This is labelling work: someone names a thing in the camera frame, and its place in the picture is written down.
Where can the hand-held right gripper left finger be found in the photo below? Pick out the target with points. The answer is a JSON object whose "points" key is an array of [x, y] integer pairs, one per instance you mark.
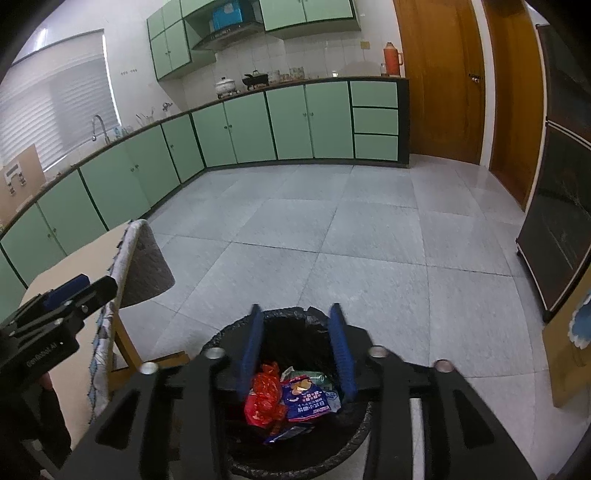
{"points": [[249, 350]]}

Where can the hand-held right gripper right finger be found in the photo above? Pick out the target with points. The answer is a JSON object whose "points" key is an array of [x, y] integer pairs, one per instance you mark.
{"points": [[342, 355]]}

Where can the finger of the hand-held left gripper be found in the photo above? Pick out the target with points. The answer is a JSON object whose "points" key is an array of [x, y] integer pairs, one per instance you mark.
{"points": [[69, 287], [99, 290]]}

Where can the black lined trash bin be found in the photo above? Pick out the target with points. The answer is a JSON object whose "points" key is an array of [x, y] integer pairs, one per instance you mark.
{"points": [[286, 323]]}

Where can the red plastic bag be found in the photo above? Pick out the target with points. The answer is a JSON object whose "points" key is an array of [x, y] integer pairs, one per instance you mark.
{"points": [[263, 397]]}

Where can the purple snack packet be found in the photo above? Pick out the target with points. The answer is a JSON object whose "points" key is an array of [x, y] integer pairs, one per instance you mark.
{"points": [[304, 401]]}

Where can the table with beige cloth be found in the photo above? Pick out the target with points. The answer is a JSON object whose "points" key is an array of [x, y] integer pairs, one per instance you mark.
{"points": [[74, 258]]}

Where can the cardboard box on counter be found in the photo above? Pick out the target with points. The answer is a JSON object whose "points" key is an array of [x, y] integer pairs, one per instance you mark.
{"points": [[32, 170]]}

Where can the metal kitchen faucet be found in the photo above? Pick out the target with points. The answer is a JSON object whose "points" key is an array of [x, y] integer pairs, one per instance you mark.
{"points": [[104, 131]]}

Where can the white window blind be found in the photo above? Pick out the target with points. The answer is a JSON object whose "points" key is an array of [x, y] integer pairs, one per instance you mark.
{"points": [[55, 101]]}

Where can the printed cardboard box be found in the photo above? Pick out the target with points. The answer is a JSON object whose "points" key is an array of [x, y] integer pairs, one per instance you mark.
{"points": [[565, 369]]}

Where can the green base cabinets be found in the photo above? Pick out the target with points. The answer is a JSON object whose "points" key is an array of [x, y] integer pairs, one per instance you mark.
{"points": [[286, 120]]}

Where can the white cooking pot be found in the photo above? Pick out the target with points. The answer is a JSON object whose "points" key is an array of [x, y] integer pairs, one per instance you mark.
{"points": [[225, 86]]}

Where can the black wok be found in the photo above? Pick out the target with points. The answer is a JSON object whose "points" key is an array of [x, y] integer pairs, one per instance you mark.
{"points": [[255, 81]]}

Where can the black glass cabinet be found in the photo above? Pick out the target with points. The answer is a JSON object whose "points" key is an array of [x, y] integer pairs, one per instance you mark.
{"points": [[558, 207]]}

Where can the range hood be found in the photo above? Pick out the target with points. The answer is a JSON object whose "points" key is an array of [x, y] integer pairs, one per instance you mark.
{"points": [[221, 39]]}

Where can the wooden door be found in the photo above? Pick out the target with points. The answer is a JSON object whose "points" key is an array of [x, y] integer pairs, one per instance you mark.
{"points": [[512, 106], [438, 83]]}

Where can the orange thermos flask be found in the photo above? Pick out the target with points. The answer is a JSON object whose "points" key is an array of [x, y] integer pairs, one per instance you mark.
{"points": [[392, 60]]}

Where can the blue box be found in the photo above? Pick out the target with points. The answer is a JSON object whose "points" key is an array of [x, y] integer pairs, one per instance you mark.
{"points": [[227, 16]]}

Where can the green wall cabinets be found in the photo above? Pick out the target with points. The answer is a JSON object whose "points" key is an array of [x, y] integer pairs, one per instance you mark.
{"points": [[171, 46]]}

